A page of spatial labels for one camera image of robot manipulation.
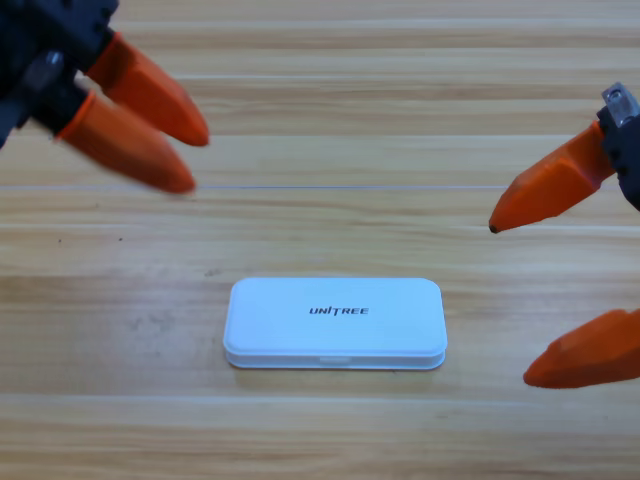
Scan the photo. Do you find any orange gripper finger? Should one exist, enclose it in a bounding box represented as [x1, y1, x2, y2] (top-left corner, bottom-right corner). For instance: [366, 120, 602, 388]
[522, 307, 640, 391]

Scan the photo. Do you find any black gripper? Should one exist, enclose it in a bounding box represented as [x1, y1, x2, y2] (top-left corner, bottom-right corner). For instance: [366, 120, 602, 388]
[0, 0, 211, 196]
[487, 81, 640, 236]

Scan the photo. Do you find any white Unitree pencil case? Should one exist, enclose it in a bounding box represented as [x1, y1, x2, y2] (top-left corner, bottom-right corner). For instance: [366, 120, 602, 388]
[222, 277, 449, 372]

